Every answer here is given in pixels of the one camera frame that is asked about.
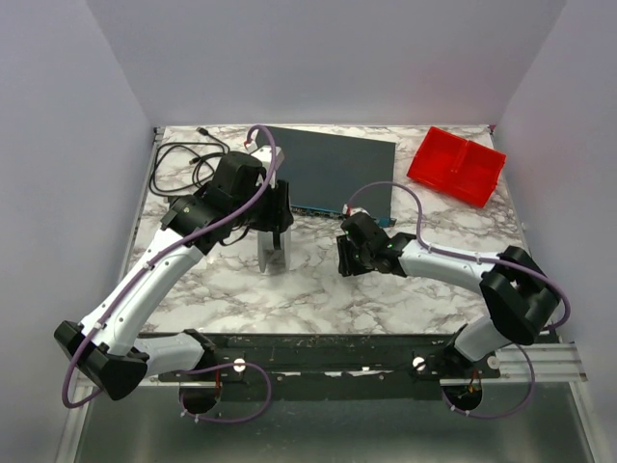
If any white cable spool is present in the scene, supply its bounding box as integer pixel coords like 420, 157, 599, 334
257, 229, 291, 275

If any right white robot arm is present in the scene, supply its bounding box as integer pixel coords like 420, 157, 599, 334
336, 212, 562, 370

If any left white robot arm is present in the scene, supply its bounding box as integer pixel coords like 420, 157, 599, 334
54, 148, 293, 400

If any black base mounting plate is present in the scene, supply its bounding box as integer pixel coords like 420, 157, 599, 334
159, 334, 500, 401

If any red plastic bin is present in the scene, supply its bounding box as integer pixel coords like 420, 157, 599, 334
407, 126, 506, 208

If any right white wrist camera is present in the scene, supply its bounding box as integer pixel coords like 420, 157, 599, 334
342, 204, 368, 217

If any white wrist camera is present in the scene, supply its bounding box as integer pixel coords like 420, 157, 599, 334
342, 204, 368, 217
250, 145, 284, 187

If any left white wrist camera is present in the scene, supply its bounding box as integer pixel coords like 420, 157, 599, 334
250, 145, 284, 187

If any dark blue network switch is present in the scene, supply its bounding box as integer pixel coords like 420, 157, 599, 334
268, 126, 396, 218

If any black usb cable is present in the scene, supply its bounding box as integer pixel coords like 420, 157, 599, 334
148, 126, 243, 203

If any aluminium rail frame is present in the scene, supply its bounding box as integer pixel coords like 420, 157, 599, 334
57, 335, 592, 462

